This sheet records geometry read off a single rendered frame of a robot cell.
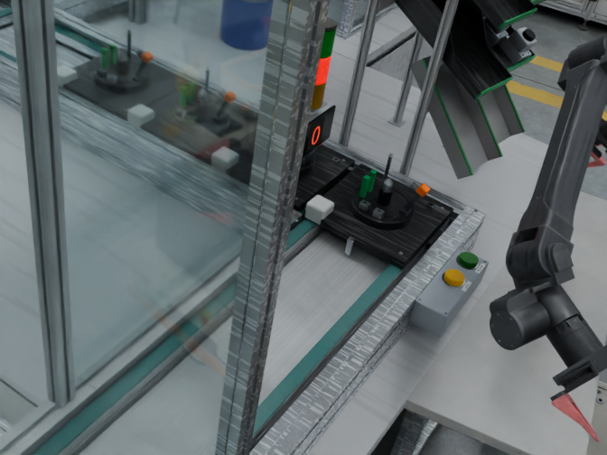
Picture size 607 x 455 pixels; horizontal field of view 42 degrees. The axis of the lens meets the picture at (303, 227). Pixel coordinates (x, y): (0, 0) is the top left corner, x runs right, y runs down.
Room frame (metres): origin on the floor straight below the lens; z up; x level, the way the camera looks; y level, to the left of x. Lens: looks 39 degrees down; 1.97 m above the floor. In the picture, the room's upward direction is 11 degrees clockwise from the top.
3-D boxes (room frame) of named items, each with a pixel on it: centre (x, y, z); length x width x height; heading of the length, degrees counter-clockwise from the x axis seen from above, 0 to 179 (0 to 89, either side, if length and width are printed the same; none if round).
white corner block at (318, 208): (1.31, -0.03, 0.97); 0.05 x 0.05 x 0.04; 64
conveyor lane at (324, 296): (1.10, 0.00, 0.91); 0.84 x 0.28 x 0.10; 154
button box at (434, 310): (1.18, -0.31, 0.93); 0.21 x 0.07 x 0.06; 154
